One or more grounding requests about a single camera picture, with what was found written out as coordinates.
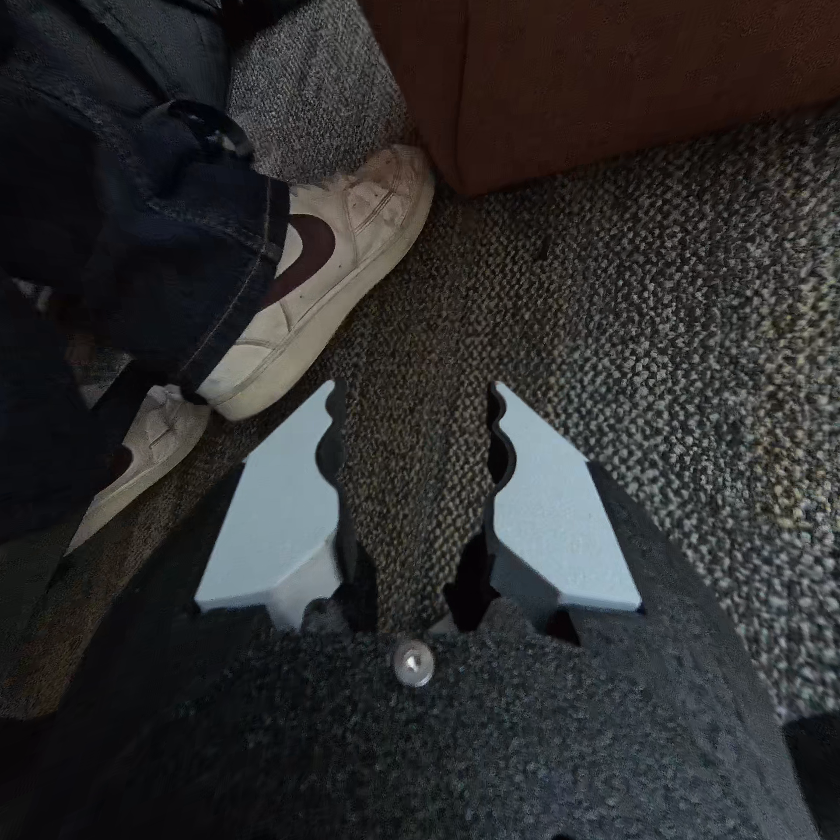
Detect brown wooden furniture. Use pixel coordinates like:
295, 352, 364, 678
357, 0, 840, 199

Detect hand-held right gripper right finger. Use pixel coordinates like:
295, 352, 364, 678
484, 382, 643, 632

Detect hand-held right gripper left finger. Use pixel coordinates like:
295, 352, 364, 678
196, 379, 376, 632

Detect person's dark blue jeans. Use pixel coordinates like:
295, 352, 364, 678
0, 0, 291, 546

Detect white sneaker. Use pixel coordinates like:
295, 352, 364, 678
196, 144, 436, 422
66, 384, 212, 557

